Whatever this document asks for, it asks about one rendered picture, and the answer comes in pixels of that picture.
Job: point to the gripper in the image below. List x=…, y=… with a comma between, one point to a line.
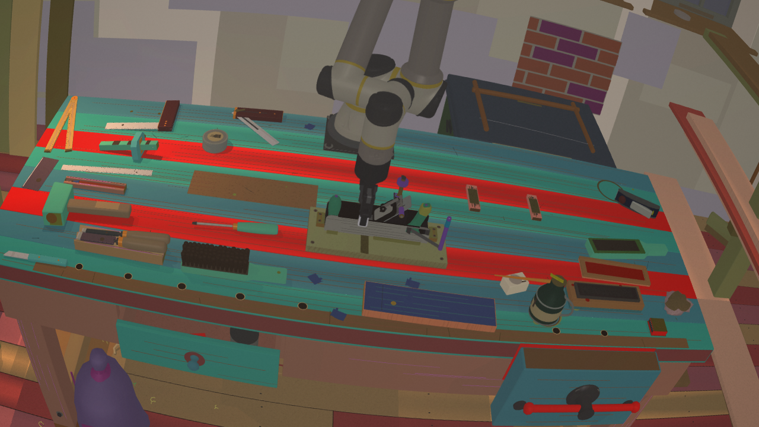
x=370, y=173

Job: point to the grey smoothing plane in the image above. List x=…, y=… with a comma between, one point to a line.
x=385, y=228

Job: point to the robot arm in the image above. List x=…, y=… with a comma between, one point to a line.
x=379, y=77

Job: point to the grey cap lever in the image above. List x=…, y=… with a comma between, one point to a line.
x=389, y=208

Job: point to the green plane knob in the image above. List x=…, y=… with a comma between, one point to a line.
x=335, y=205

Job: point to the purple lateral peg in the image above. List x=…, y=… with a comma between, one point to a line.
x=403, y=193

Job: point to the beige wooden nest board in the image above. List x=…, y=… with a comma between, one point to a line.
x=332, y=244

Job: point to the black purple-tipped clamp lever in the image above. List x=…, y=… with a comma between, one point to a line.
x=445, y=232

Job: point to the grey-bladed brown square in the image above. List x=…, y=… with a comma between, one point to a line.
x=260, y=114

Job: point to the white-bladed try square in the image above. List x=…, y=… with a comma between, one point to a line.
x=136, y=125

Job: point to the blue-topped wooden board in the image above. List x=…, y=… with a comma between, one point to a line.
x=430, y=303

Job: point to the brown flat board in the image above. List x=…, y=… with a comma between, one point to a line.
x=252, y=190

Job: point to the black brush on teal base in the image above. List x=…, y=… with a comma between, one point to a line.
x=214, y=257

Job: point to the white block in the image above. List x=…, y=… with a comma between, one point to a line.
x=513, y=286

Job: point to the grey tape roll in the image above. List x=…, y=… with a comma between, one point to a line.
x=215, y=142

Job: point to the orange stick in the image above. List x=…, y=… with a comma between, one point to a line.
x=536, y=279

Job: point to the dark cream oil bottle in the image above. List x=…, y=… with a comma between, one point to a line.
x=547, y=302

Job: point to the red drawer pull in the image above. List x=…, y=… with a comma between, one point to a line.
x=194, y=359

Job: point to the teal bench vise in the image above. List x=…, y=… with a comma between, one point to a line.
x=533, y=379

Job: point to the teal marking gauge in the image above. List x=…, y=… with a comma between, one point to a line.
x=139, y=145

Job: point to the red brick pillar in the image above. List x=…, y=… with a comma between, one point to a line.
x=566, y=59

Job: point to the dark stone in teal holder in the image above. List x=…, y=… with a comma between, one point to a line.
x=616, y=245

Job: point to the dark stone in wooden box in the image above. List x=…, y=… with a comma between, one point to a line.
x=606, y=292

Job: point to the wooden tray of chisels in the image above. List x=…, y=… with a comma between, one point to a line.
x=118, y=243

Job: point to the red stone in brown box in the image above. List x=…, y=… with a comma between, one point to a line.
x=614, y=271

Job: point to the teal drawer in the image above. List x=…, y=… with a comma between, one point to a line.
x=154, y=350

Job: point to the white steel ruler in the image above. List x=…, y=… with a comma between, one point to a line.
x=107, y=170

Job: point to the brown wooden bar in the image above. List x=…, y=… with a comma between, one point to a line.
x=95, y=185

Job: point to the green wooden mallet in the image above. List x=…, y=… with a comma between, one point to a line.
x=58, y=204

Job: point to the small red green block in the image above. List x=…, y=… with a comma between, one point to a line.
x=657, y=326

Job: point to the orange folding rule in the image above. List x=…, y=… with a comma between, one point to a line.
x=61, y=126

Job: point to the purple bottle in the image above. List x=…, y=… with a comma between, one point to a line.
x=104, y=394

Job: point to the grey-brown scraper card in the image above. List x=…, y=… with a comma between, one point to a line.
x=40, y=173

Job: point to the pale wooden plank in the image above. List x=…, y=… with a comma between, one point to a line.
x=720, y=172

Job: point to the olive green wooden stand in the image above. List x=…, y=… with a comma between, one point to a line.
x=732, y=267

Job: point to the dark square base plate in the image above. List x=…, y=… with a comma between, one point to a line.
x=329, y=136

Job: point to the brown frame saw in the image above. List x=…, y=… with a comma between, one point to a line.
x=533, y=101

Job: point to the olive wooden post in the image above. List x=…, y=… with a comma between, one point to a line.
x=59, y=47

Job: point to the tan wooden post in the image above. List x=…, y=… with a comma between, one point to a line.
x=25, y=71

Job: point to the brown wall tool rack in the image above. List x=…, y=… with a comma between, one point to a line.
x=720, y=32

